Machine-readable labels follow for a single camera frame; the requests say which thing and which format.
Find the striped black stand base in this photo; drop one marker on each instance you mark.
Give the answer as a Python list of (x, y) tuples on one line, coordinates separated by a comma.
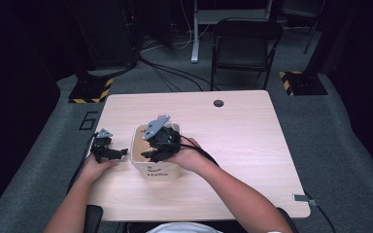
[(304, 83), (89, 90)]

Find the person's right hand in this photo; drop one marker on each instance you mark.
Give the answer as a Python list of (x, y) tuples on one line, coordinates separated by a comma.
[(189, 157)]

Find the black folding chair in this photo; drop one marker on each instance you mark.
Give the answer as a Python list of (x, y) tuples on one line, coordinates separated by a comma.
[(244, 48)]

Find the grey table clamp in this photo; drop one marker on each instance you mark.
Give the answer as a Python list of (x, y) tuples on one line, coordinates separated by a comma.
[(304, 198)]

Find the person's left hand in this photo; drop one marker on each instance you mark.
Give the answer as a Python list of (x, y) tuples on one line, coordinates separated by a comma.
[(95, 170)]

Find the black chair armrest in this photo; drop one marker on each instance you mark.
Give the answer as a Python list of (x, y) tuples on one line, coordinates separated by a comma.
[(93, 220), (288, 220)]

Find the white storage box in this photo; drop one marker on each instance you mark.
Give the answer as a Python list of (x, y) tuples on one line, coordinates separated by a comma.
[(157, 171)]

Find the white desk frame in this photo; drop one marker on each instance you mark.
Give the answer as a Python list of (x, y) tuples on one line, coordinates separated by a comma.
[(195, 39)]

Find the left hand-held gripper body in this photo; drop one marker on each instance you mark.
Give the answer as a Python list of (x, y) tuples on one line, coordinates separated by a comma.
[(102, 144)]

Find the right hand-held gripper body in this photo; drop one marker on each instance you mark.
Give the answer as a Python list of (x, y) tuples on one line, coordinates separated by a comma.
[(165, 139)]

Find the person's white shirt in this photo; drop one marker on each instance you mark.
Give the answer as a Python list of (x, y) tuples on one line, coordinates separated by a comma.
[(184, 228)]

